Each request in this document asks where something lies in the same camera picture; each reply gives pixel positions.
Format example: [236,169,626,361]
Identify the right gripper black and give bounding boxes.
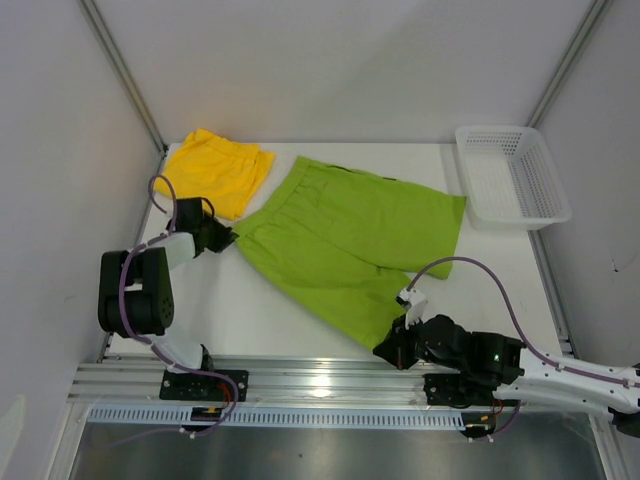
[374,313,465,371]

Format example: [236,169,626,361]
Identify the yellow shorts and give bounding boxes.
[153,129,276,221]

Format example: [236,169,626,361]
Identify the green shorts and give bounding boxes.
[234,157,466,350]

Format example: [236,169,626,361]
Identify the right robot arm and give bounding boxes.
[373,315,639,437]

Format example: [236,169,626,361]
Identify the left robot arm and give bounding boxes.
[98,197,237,400]

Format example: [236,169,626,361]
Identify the white perforated plastic basket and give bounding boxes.
[455,125,572,231]

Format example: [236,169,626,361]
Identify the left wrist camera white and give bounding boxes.
[396,288,428,329]

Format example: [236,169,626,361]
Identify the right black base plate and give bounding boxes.
[422,373,515,409]

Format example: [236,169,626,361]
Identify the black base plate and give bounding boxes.
[159,370,249,402]
[422,373,515,409]

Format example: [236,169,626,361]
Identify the aluminium mounting rail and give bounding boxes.
[67,355,448,410]

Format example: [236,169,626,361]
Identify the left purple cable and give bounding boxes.
[107,173,239,449]

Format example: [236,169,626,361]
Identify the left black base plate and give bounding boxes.
[159,370,249,402]

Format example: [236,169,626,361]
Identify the white slotted cable duct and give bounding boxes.
[88,404,465,431]

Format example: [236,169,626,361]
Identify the left aluminium corner post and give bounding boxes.
[77,0,167,154]

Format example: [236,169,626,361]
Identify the aluminium corner post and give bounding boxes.
[526,0,615,129]
[77,0,167,154]

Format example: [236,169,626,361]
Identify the right aluminium corner post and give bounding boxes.
[526,0,615,129]

